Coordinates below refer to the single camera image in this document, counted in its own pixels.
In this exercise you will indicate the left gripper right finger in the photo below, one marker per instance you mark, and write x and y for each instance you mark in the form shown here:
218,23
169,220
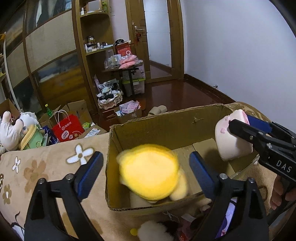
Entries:
237,212

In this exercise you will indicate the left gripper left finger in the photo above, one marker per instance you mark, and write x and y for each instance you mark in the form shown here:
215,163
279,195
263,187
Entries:
43,220

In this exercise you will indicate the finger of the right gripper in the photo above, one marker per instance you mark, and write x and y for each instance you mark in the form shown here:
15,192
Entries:
256,137
274,130

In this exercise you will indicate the purple haired doll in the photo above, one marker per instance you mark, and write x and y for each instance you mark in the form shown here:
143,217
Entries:
228,217

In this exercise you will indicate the pink swirl plush cushion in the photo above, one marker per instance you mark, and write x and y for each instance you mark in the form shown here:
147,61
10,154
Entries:
229,146

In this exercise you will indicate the white round plush toy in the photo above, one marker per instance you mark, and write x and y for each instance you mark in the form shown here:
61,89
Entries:
153,231

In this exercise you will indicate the yellow round plush toy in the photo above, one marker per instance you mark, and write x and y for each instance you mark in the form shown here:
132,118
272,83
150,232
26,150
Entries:
153,172

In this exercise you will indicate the pink plush toy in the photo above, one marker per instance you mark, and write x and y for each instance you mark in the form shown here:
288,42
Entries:
186,231

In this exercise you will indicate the right hand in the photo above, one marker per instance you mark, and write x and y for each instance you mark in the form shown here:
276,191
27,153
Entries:
277,194

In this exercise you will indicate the beige floral blanket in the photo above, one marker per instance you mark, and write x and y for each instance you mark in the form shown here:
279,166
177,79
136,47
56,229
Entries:
20,171

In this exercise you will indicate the cardboard box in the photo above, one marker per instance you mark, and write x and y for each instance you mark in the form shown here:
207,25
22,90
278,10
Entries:
182,131

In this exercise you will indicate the green yellow plush bag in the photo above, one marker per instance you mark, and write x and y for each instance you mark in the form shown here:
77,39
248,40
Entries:
32,139

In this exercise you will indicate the white plush rabbit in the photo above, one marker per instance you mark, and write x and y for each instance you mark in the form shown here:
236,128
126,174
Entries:
10,134

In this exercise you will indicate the red paper shopping bag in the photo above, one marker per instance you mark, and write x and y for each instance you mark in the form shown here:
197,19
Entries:
68,126

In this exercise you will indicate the beige slippers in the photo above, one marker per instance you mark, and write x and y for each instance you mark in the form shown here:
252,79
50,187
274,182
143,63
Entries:
156,110

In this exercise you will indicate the green bottle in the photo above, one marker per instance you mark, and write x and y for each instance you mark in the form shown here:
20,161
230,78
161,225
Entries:
48,110

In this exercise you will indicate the white storage bin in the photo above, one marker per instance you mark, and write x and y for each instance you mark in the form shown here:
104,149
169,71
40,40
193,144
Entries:
138,77

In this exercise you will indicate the lace basket with items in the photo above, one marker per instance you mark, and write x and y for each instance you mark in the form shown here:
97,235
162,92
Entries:
109,94

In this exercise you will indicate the wooden door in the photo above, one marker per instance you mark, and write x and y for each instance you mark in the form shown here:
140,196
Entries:
156,32

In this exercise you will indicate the wooden wardrobe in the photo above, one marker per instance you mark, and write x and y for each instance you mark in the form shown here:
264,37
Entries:
43,58

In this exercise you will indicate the red gift box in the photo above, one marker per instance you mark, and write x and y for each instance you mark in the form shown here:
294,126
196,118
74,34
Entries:
123,49

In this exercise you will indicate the wooden corner shelf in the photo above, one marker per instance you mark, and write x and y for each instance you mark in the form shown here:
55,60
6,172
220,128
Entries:
93,38

